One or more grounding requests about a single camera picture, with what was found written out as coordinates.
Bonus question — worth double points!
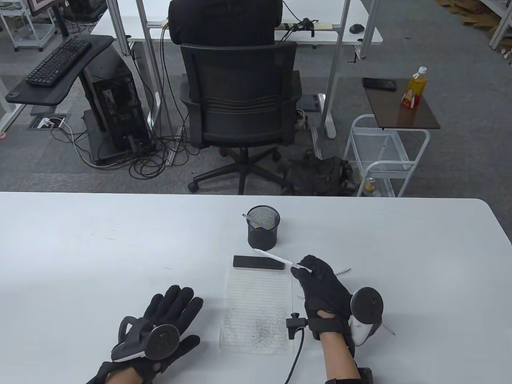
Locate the black computer tower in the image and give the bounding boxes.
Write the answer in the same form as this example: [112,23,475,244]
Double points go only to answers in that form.
[78,52,152,162]

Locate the black phone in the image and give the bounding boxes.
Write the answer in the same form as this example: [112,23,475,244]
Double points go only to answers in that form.
[362,78,398,91]

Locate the lined paper sheet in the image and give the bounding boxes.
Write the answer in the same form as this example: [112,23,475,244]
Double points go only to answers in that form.
[218,264,296,356]

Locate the person's left forearm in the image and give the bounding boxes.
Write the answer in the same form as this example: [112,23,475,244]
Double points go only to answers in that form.
[107,367,140,384]

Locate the white desk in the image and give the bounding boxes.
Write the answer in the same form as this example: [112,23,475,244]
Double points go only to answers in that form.
[90,0,384,45]

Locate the black rectangular block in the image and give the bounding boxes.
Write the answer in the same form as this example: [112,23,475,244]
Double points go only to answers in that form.
[233,255,287,272]

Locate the beige wooden strip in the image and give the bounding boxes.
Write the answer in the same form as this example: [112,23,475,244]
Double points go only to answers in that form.
[162,20,333,32]

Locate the tangled black floor cables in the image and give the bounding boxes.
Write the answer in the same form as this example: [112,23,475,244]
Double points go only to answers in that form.
[50,120,200,179]

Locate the brown cardboard pieces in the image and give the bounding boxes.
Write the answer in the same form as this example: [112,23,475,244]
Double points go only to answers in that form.
[435,0,502,29]

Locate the white shelf frame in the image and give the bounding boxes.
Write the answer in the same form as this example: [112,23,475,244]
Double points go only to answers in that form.
[489,0,512,52]

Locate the floor outlet box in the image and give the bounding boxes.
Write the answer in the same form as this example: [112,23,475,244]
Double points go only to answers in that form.
[27,114,71,131]

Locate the black keyboard tray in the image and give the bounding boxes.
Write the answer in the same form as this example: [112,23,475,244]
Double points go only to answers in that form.
[5,34,115,107]

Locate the person's left hand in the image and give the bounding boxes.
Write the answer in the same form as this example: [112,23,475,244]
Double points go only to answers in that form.
[85,284,204,384]

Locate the black monitor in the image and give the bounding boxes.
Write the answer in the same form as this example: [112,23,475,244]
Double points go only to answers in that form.
[26,0,64,17]

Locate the person's right forearm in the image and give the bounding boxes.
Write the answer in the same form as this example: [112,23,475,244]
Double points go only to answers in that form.
[320,332,360,384]

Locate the yellow drink bottle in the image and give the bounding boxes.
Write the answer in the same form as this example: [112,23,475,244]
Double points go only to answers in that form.
[401,66,428,109]

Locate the black wrist band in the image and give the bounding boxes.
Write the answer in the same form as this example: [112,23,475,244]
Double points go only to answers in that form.
[325,367,375,384]

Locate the brown side table top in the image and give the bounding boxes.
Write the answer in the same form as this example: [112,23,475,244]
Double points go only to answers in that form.
[362,77,442,131]

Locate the black mesh pencil holder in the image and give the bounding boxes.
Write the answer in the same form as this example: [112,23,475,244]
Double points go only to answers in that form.
[247,206,281,252]

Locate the black braided cable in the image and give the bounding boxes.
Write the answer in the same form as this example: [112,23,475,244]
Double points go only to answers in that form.
[285,336,306,384]

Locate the aluminium frame post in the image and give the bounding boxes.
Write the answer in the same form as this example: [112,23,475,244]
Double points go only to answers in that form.
[137,0,177,138]
[359,0,381,60]
[106,0,133,57]
[316,0,353,139]

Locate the person's right hand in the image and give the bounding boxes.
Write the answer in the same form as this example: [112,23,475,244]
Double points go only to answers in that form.
[290,254,354,341]

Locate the black and white hand controller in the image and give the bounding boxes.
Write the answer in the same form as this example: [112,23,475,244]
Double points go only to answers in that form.
[110,316,180,364]
[349,286,384,347]

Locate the dark backpack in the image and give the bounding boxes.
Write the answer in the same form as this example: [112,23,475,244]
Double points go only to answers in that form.
[279,149,357,196]

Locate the white metal rack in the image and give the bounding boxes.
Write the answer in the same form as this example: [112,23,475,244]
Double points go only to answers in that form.
[0,0,57,52]

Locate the black keyboard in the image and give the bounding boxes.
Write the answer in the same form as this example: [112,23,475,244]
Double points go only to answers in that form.
[25,37,93,88]

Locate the white wire cart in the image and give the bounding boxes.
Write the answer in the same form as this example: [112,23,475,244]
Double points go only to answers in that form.
[343,114,431,198]

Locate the black office chair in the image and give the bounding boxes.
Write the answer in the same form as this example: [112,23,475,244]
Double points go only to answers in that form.
[179,41,303,196]

